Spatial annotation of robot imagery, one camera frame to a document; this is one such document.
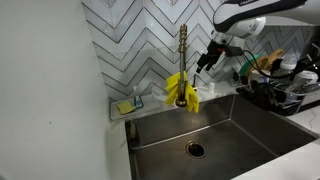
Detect stainless steel sink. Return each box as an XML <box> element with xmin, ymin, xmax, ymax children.
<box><xmin>124</xmin><ymin>93</ymin><xmax>318</xmax><ymax>180</ymax></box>

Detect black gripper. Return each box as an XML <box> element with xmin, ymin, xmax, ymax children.
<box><xmin>195</xmin><ymin>38</ymin><xmax>232</xmax><ymax>75</ymax></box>

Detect white soap pump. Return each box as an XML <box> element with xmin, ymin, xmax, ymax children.
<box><xmin>131</xmin><ymin>85</ymin><xmax>140</xmax><ymax>98</ymax></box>

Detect green plate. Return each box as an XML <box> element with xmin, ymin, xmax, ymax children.
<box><xmin>238</xmin><ymin>53</ymin><xmax>265</xmax><ymax>77</ymax></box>

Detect dark wrist camera box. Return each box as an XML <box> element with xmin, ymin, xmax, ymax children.
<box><xmin>222</xmin><ymin>45</ymin><xmax>245</xmax><ymax>58</ymax></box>

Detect steel dish rack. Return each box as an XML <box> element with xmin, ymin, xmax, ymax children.
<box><xmin>233</xmin><ymin>71</ymin><xmax>320</xmax><ymax>117</ymax></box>

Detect yellow sponge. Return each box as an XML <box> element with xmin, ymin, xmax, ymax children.
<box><xmin>115</xmin><ymin>100</ymin><xmax>137</xmax><ymax>116</ymax></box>

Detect round wooden plate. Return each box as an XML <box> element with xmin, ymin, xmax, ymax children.
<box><xmin>253</xmin><ymin>48</ymin><xmax>285</xmax><ymax>73</ymax></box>

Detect clear sponge tray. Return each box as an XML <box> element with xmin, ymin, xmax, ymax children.
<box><xmin>109</xmin><ymin>95</ymin><xmax>168</xmax><ymax>121</ymax></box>

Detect metal sink drain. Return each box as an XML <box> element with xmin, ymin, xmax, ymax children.
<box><xmin>185</xmin><ymin>141</ymin><xmax>208</xmax><ymax>160</ymax></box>

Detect white cup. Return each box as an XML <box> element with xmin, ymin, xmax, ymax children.
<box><xmin>292</xmin><ymin>70</ymin><xmax>320</xmax><ymax>90</ymax></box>

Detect clear baby bottle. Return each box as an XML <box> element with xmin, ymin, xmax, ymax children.
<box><xmin>279</xmin><ymin>54</ymin><xmax>299</xmax><ymax>73</ymax></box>

